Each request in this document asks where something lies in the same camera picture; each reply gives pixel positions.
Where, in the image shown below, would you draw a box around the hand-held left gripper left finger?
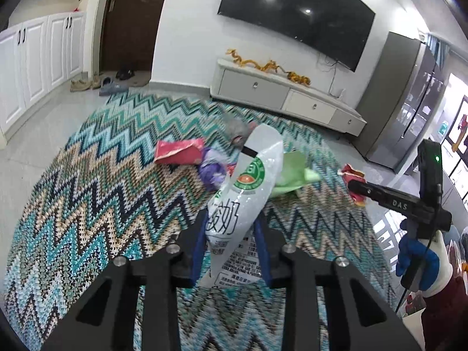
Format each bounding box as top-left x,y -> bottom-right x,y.
40,208 -> 211,351

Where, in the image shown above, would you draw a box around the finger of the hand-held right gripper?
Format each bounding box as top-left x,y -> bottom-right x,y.
347,178 -> 388,205

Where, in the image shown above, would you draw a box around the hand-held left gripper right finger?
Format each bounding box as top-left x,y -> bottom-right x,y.
252,219 -> 425,351

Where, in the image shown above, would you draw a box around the red snack wrapper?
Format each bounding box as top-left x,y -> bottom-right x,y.
338,164 -> 366,207

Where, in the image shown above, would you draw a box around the green plastic wrapper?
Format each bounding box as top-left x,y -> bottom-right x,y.
272,151 -> 322,198

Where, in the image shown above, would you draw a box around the purple plastic wrapper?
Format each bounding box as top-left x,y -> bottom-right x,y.
199,147 -> 235,192

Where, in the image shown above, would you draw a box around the white printed plastic bag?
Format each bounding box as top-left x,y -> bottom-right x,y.
199,123 -> 285,289

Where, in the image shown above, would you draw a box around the red paper packet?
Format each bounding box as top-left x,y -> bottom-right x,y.
154,138 -> 205,166

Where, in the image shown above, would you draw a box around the grey plastic bag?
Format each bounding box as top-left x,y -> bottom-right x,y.
224,115 -> 258,150

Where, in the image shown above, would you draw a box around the person's right forearm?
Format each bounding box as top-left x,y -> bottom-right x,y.
420,272 -> 468,351

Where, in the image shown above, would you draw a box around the person's right hand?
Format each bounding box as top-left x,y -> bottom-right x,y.
396,219 -> 455,297

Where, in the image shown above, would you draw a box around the grey refrigerator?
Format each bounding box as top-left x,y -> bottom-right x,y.
366,31 -> 457,174

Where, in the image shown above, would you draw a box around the zigzag knitted blanket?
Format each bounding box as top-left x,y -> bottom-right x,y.
0,90 -> 397,351

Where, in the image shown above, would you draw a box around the blue curtain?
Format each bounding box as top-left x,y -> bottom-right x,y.
426,35 -> 451,71

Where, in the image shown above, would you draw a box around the golden tiger ornament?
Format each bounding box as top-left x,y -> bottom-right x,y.
287,70 -> 311,86

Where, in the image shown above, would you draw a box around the white television cabinet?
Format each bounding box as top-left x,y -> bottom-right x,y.
210,58 -> 367,137

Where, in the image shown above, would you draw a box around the golden dragon ornament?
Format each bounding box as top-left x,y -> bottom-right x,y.
226,48 -> 289,75

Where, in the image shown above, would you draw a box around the brown doormat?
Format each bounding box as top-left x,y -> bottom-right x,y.
100,69 -> 150,87

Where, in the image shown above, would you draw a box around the grey slipper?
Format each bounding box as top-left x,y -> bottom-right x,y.
99,77 -> 128,96

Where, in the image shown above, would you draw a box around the beige shoes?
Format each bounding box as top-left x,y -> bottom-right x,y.
70,73 -> 101,92

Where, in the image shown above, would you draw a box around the dark brown door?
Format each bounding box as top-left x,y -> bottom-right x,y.
99,0 -> 174,72

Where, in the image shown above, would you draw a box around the white floor cabinet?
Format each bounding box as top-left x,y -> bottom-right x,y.
0,11 -> 86,136

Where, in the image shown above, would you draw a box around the wall poster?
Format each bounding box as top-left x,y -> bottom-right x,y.
440,73 -> 468,205

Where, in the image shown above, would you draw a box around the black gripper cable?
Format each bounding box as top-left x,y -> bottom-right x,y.
396,237 -> 433,315

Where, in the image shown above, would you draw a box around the television cable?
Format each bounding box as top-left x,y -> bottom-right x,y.
317,53 -> 341,92

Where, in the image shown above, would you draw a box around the black wall television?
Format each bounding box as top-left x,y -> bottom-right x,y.
217,0 -> 376,73

